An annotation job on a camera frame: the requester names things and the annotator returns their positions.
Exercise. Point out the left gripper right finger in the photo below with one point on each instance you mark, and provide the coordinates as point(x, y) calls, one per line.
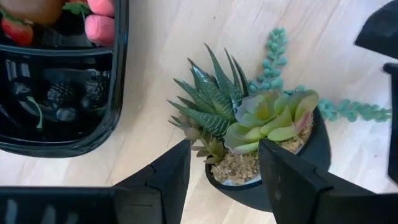
point(295, 193)

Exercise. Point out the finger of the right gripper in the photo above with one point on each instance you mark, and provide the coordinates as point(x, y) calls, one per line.
point(394, 124)
point(382, 31)

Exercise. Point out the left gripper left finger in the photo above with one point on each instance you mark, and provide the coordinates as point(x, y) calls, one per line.
point(155, 193)

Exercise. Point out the small dark blueberry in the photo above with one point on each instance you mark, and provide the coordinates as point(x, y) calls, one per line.
point(66, 114)

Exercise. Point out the blackberry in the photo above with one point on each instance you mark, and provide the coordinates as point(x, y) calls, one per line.
point(96, 88)
point(60, 95)

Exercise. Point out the black plastic compartment container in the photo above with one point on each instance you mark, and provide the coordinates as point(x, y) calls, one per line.
point(119, 77)

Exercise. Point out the dark cherry with stem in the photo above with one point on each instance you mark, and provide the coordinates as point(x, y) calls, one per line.
point(20, 88)

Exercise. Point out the pink radish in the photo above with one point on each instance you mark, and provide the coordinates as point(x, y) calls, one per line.
point(99, 30)

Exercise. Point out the red strawberry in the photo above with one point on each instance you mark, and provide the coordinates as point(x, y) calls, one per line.
point(17, 32)

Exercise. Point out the brown kiwi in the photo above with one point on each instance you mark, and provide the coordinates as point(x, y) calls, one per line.
point(34, 11)

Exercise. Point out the succulent plant black pot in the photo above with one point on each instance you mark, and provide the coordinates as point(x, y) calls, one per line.
point(214, 102)

